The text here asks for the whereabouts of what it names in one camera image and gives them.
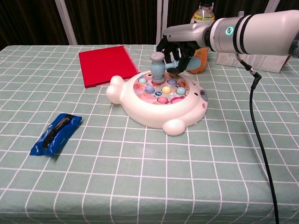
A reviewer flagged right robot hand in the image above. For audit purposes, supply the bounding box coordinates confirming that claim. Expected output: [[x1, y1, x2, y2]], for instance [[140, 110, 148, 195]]
[[156, 22, 214, 74]]

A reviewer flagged light blue toy hammer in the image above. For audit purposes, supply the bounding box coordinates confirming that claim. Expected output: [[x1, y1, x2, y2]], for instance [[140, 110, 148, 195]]
[[149, 52, 202, 84]]

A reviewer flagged white whack-a-mole toy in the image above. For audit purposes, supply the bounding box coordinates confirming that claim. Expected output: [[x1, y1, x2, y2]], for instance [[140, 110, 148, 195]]
[[106, 69, 209, 137]]

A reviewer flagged orange drink plastic bottle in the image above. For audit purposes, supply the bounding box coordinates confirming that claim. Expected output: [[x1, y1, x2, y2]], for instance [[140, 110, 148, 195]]
[[185, 1, 215, 75]]

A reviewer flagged dark pleated curtain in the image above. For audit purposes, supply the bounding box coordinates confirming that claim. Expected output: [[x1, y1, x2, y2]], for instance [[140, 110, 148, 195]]
[[0, 0, 299, 50]]

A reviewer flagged red spiral notebook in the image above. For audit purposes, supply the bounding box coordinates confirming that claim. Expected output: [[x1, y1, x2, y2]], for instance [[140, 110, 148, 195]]
[[78, 45, 142, 89]]

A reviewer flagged white printed cardboard box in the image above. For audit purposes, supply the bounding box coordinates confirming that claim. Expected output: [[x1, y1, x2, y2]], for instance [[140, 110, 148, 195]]
[[215, 52, 290, 74]]

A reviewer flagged green checkered tablecloth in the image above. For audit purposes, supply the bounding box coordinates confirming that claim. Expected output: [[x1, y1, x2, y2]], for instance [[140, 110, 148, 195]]
[[0, 43, 299, 224]]

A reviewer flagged blue snack packet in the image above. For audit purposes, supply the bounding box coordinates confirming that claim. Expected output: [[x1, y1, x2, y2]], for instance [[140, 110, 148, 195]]
[[30, 113, 83, 158]]

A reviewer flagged white metal frame post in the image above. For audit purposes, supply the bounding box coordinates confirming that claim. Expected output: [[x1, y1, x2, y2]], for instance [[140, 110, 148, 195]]
[[54, 0, 78, 46], [156, 0, 169, 45], [263, 0, 278, 16]]

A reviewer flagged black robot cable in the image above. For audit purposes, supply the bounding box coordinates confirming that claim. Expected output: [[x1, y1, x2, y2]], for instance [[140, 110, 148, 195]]
[[235, 53, 280, 224]]

